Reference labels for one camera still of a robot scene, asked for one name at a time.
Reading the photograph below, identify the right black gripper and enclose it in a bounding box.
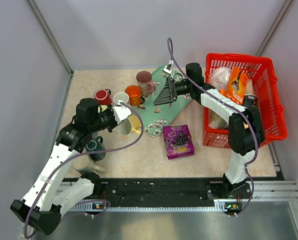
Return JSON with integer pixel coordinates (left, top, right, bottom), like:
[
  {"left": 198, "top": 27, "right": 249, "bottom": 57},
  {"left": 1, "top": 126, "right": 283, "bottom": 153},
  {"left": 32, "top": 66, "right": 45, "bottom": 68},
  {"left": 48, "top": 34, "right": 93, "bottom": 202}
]
[{"left": 154, "top": 77, "right": 192, "bottom": 107}]

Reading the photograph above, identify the red mug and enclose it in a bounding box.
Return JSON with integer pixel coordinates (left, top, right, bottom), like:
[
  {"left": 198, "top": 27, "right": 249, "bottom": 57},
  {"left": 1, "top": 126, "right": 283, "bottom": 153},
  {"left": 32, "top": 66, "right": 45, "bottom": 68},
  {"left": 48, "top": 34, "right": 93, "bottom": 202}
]
[{"left": 94, "top": 89, "right": 113, "bottom": 106}]

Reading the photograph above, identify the pink cream mug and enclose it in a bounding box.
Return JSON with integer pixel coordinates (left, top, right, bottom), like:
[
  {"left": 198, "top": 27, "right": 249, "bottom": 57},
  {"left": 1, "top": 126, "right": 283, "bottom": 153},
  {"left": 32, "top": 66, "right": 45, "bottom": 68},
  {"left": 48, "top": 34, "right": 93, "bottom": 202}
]
[{"left": 113, "top": 92, "right": 129, "bottom": 106}]

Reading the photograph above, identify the dark teal mug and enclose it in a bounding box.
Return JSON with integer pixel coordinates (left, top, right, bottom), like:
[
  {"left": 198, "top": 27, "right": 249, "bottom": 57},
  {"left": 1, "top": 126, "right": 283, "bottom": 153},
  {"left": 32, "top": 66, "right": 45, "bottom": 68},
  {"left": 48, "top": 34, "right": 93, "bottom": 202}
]
[{"left": 85, "top": 136, "right": 106, "bottom": 162}]

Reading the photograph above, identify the pink floral mug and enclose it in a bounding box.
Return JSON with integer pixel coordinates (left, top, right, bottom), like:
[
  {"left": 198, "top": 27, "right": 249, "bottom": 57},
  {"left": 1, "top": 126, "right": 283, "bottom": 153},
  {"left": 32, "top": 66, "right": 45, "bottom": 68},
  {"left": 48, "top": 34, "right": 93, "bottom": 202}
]
[{"left": 136, "top": 71, "right": 156, "bottom": 97}]

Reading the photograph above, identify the yellow mug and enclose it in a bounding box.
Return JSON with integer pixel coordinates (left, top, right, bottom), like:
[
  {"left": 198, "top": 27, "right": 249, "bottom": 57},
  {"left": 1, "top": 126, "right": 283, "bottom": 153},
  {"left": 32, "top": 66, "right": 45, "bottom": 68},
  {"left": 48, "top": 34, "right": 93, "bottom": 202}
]
[{"left": 117, "top": 114, "right": 142, "bottom": 136}]

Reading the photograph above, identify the orange mug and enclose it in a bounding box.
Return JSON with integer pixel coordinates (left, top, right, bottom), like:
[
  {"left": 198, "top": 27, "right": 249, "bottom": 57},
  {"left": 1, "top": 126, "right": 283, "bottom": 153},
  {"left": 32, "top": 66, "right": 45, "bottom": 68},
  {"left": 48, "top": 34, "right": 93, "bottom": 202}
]
[{"left": 125, "top": 85, "right": 145, "bottom": 106}]

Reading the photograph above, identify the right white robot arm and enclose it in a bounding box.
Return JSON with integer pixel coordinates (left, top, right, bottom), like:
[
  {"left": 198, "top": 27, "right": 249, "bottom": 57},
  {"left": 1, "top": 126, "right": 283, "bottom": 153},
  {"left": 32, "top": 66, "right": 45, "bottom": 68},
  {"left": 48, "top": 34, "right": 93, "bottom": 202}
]
[{"left": 153, "top": 63, "right": 265, "bottom": 198}]

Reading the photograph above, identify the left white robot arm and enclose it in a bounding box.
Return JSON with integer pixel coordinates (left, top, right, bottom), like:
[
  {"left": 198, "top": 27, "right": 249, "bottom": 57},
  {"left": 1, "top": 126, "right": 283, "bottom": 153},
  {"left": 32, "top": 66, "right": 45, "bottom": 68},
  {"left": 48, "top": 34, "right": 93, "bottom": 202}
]
[{"left": 10, "top": 98, "right": 125, "bottom": 235}]

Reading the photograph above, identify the light green mug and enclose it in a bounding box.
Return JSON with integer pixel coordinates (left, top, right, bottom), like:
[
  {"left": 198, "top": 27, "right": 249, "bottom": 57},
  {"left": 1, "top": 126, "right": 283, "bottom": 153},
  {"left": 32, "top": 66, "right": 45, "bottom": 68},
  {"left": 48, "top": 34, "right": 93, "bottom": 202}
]
[{"left": 99, "top": 105, "right": 108, "bottom": 112}]

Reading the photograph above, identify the cream green mug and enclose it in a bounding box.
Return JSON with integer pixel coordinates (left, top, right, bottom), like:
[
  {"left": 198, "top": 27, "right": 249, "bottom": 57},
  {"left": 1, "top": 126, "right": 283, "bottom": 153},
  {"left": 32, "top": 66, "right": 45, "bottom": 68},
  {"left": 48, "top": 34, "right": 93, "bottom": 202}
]
[{"left": 72, "top": 156, "right": 106, "bottom": 174}]

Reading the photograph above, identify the green floral tray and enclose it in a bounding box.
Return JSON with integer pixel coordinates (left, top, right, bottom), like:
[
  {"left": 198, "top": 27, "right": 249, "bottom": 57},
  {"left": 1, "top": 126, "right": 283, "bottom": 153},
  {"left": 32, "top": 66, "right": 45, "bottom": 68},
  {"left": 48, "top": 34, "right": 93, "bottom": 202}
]
[{"left": 135, "top": 66, "right": 191, "bottom": 137}]

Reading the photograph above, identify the purple snack bag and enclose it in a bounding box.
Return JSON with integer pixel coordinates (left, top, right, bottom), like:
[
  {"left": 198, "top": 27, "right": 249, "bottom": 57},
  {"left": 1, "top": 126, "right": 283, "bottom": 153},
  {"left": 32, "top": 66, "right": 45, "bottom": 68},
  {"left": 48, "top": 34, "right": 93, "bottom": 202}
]
[{"left": 163, "top": 125, "right": 195, "bottom": 160}]

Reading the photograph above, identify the white plastic bag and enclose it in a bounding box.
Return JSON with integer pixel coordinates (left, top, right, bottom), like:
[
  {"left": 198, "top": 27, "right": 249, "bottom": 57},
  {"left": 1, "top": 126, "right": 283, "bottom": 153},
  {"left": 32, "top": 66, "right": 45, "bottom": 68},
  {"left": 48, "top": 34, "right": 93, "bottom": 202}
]
[{"left": 209, "top": 67, "right": 232, "bottom": 89}]

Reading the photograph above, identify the small orange box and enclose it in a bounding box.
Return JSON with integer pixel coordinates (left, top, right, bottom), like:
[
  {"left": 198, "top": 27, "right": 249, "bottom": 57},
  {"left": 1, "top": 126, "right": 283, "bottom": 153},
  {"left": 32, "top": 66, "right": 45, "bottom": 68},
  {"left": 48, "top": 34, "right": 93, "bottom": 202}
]
[{"left": 220, "top": 89, "right": 230, "bottom": 99}]

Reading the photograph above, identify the tall orange box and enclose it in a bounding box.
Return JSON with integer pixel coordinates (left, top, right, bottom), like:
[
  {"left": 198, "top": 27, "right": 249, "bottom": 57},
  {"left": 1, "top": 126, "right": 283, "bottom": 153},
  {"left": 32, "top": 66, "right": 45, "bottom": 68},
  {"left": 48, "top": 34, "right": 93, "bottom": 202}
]
[{"left": 226, "top": 66, "right": 249, "bottom": 105}]

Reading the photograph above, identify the black label cup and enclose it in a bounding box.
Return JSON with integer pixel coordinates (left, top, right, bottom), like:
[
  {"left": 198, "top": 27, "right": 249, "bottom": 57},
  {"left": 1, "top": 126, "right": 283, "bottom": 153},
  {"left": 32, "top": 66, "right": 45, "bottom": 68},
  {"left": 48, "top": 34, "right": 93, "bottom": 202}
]
[{"left": 243, "top": 94, "right": 258, "bottom": 109}]

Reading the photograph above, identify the red plastic basket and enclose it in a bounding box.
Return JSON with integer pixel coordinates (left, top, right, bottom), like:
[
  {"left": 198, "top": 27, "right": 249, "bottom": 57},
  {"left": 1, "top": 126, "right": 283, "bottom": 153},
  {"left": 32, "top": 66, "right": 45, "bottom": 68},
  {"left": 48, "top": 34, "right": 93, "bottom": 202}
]
[{"left": 205, "top": 53, "right": 288, "bottom": 147}]

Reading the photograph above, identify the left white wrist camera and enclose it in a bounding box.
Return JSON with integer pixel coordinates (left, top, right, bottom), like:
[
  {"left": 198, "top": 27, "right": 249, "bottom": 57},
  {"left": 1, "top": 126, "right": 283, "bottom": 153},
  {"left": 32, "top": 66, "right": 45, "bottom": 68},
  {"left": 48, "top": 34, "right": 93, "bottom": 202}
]
[{"left": 112, "top": 100, "right": 132, "bottom": 125}]

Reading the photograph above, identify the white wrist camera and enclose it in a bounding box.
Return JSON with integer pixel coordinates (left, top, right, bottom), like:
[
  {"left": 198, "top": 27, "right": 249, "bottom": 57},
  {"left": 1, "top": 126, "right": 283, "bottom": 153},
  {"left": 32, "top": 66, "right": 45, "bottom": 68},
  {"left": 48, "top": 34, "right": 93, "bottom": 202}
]
[
  {"left": 112, "top": 100, "right": 132, "bottom": 125},
  {"left": 163, "top": 64, "right": 175, "bottom": 76}
]

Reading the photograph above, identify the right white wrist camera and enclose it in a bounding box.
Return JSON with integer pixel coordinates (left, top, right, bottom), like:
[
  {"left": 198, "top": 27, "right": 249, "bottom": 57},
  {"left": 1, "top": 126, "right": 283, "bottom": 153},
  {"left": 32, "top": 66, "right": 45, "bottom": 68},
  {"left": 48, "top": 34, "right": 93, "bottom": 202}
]
[{"left": 163, "top": 64, "right": 175, "bottom": 76}]

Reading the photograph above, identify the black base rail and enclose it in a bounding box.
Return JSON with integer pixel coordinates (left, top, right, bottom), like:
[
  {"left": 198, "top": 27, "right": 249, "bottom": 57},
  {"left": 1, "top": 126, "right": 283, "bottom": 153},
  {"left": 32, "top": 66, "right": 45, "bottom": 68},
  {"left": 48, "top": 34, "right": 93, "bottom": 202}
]
[{"left": 88, "top": 177, "right": 251, "bottom": 208}]

